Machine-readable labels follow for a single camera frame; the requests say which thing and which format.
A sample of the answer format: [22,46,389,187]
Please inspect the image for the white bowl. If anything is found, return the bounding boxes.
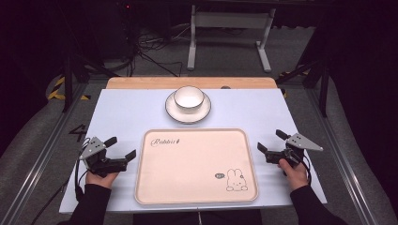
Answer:
[173,85,207,114]

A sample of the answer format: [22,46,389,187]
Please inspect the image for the aluminium floor rail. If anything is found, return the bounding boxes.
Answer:
[0,82,90,225]
[303,87,390,225]

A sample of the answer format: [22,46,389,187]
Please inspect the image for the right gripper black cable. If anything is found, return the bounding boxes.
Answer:
[299,152,313,186]

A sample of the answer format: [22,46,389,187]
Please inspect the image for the white plate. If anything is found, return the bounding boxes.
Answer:
[164,90,212,125]

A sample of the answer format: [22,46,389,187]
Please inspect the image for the person's left hand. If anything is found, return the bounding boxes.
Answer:
[85,170,120,189]

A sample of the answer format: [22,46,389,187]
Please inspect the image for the black tripod stand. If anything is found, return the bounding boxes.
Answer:
[276,58,330,119]
[61,52,120,114]

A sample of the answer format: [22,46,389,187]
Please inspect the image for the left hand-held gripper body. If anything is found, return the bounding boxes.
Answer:
[79,136,130,178]

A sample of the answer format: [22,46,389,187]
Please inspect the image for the beige rabbit print tray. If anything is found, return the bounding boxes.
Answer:
[134,127,260,206]

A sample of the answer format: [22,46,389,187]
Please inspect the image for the black floor cables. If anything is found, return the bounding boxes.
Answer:
[130,26,189,78]

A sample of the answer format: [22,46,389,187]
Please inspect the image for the yellow black hazard tape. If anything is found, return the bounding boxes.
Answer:
[46,76,92,101]
[279,69,310,98]

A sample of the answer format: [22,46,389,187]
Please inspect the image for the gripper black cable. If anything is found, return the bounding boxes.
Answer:
[299,152,313,186]
[73,136,92,202]

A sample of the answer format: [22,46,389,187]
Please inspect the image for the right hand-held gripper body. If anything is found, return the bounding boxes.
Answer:
[265,132,325,167]

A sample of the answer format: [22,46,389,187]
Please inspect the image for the dark device with red light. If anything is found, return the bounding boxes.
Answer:
[117,0,140,61]

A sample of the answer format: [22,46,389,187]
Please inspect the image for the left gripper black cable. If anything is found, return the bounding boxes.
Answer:
[73,136,92,202]

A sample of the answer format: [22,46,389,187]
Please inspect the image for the person's right hand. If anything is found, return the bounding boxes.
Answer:
[278,157,311,192]

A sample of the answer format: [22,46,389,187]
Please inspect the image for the white metal stand frame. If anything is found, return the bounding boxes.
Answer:
[186,4,277,74]

